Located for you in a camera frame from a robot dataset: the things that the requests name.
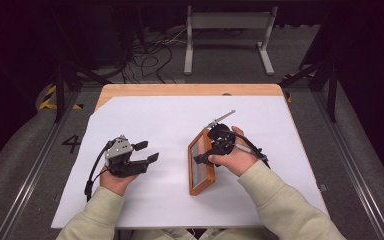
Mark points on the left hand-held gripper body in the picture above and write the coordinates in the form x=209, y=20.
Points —
x=123, y=163

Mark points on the wooden picture frame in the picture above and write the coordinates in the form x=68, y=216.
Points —
x=210, y=180

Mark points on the black metal stand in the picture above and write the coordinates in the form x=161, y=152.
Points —
x=331, y=90
x=60, y=90

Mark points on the white paper sheet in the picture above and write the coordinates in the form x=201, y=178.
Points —
x=166, y=126

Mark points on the white metal stand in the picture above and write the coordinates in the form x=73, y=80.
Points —
x=230, y=20

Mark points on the person's left hand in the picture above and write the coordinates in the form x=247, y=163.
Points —
x=116, y=185

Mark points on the person's right hand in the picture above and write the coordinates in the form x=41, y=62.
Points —
x=238, y=160

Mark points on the person's legs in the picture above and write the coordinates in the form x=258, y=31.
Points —
x=176, y=234

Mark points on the metal floor rail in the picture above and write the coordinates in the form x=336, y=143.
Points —
x=353, y=160
x=36, y=160

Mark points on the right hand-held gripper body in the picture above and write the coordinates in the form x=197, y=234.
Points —
x=221, y=138

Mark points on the yellow black hazard tape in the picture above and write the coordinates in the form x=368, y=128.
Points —
x=48, y=100

